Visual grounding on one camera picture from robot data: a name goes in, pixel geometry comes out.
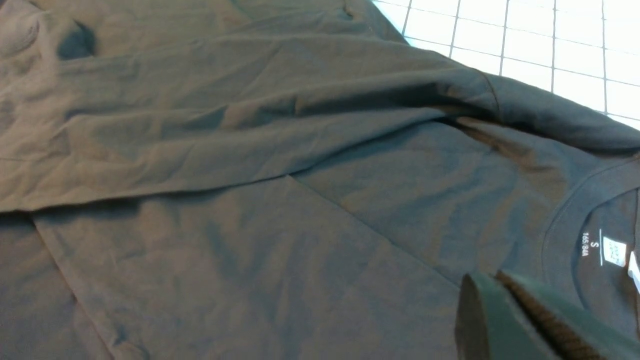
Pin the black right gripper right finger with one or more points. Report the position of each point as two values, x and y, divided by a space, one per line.
573 332

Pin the gray long sleeve shirt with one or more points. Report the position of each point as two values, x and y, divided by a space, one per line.
285 180

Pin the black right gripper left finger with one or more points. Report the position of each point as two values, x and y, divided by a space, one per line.
491 325

